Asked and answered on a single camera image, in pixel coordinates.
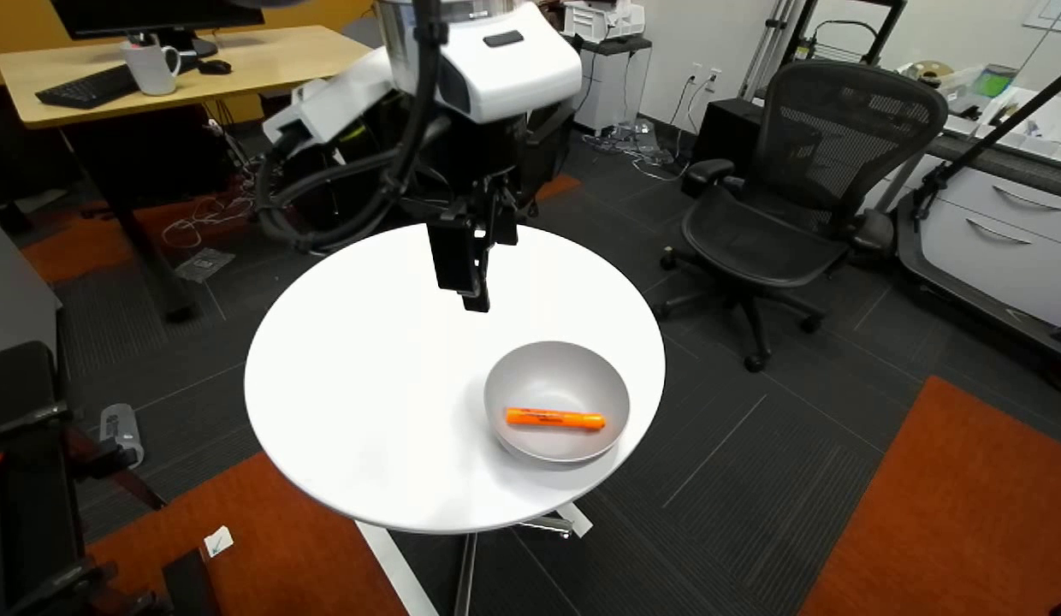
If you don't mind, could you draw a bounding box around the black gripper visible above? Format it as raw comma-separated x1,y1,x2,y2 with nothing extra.
426,203,522,314

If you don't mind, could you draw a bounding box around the orange carrot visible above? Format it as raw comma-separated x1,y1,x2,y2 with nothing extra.
504,403,614,437

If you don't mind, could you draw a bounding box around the white mug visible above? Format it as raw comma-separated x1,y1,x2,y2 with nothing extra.
121,30,187,98

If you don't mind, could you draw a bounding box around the black floor box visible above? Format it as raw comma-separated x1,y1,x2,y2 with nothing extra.
692,95,778,171

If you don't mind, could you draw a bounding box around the light wooden desk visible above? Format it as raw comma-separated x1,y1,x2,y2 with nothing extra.
0,24,374,324

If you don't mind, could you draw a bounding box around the clear plastic bottle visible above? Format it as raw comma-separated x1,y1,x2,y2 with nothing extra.
96,399,151,474

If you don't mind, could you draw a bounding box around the white table base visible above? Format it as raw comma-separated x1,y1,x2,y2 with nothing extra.
357,501,600,616

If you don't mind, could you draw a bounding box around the black mesh office chair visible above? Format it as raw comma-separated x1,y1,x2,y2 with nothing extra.
656,59,951,377

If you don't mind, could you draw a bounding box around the black equipment stand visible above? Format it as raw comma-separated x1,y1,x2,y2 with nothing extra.
0,339,138,616

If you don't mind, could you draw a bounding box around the black keyboard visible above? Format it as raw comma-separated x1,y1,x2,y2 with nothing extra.
31,63,149,112

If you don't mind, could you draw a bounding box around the black monitor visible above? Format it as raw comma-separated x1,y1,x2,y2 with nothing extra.
47,0,268,63

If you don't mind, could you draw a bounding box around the black slanted tripod pole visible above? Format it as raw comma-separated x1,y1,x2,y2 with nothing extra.
911,63,1061,223

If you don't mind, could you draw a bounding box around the white drawer cabinet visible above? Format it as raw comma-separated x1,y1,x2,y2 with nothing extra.
916,161,1061,334

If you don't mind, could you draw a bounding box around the small white paper slip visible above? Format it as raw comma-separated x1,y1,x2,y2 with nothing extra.
198,525,241,563

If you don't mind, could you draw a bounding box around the grey round bowl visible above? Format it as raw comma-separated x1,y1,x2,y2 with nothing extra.
484,339,635,469

